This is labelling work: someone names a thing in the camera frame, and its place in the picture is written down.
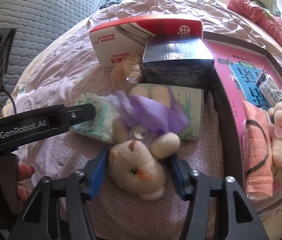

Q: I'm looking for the brown soft item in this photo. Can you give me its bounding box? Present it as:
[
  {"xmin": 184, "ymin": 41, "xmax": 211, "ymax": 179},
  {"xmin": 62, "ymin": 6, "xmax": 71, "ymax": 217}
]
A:
[{"xmin": 111, "ymin": 55, "xmax": 145, "ymax": 90}]

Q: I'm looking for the cream bear purple dress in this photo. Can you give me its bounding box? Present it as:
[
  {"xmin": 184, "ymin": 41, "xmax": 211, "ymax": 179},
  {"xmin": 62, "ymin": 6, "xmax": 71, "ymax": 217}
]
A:
[{"xmin": 107, "ymin": 86, "xmax": 190, "ymax": 201}]

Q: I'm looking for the pink cloth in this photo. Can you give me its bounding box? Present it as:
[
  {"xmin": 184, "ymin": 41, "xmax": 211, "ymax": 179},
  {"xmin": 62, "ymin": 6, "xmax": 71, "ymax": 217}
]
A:
[{"xmin": 243, "ymin": 101, "xmax": 274, "ymax": 201}]

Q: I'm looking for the green white tissue pack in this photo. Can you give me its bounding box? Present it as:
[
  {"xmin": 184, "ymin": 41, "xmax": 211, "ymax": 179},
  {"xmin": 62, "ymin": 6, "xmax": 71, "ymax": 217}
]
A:
[{"xmin": 72, "ymin": 83, "xmax": 204, "ymax": 144}]

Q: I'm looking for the clear packet with beads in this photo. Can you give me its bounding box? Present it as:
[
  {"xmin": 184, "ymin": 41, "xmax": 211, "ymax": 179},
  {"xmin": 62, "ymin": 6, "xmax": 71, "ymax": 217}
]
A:
[{"xmin": 256, "ymin": 70, "xmax": 282, "ymax": 107}]

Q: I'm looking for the person left hand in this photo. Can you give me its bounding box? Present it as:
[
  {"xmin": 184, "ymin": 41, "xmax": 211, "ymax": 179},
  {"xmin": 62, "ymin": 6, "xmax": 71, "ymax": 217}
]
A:
[{"xmin": 0, "ymin": 164, "xmax": 35, "ymax": 213}]

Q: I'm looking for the mauve strawberry bed sheet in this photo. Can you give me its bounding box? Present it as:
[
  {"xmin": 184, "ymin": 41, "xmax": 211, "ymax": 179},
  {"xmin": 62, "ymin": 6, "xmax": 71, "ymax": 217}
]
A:
[{"xmin": 12, "ymin": 0, "xmax": 282, "ymax": 239}]

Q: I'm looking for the red white carton box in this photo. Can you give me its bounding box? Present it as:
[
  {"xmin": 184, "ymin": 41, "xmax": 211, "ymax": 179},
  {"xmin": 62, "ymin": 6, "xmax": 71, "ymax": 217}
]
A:
[{"xmin": 89, "ymin": 14, "xmax": 203, "ymax": 72}]

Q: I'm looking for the dark navy box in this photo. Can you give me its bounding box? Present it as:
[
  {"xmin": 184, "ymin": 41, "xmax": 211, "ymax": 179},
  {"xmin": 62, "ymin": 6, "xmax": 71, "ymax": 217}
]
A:
[{"xmin": 142, "ymin": 35, "xmax": 214, "ymax": 89}]

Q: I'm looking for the grey quilted headboard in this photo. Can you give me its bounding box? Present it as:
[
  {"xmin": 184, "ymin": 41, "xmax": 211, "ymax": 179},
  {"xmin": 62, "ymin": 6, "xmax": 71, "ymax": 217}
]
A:
[{"xmin": 0, "ymin": 0, "xmax": 107, "ymax": 120}]

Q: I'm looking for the pink book tray box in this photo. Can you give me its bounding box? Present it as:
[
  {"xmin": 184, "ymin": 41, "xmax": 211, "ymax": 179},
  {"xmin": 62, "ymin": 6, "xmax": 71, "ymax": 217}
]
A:
[{"xmin": 202, "ymin": 31, "xmax": 282, "ymax": 214}]

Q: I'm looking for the pink quilted comforter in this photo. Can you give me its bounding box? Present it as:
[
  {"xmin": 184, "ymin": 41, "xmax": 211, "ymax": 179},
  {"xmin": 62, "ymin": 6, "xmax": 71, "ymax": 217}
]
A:
[{"xmin": 227, "ymin": 0, "xmax": 282, "ymax": 47}]

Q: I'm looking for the green cloth on comforter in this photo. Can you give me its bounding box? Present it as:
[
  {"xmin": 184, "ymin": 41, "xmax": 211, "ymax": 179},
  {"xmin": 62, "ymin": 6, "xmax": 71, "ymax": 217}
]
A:
[{"xmin": 259, "ymin": 6, "xmax": 277, "ymax": 24}]

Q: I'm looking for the black cable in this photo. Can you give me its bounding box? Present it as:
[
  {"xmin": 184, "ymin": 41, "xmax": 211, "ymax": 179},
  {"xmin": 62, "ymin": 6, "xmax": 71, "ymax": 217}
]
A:
[{"xmin": 0, "ymin": 84, "xmax": 18, "ymax": 114}]

